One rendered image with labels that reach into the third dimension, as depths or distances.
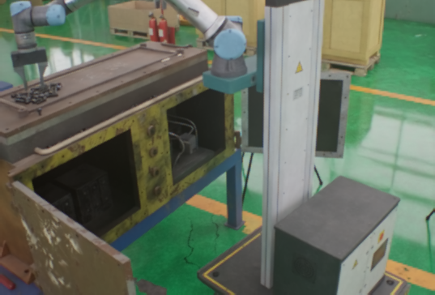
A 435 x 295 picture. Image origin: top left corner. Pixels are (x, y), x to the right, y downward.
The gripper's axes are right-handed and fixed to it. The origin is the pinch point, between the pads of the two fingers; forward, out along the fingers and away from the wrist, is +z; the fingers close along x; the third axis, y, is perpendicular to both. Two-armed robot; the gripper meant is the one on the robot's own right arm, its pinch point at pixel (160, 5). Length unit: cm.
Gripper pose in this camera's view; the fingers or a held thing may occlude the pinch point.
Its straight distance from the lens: 251.3
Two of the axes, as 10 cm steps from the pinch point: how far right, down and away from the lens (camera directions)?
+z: 0.2, 9.0, 4.3
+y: 6.5, -3.4, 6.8
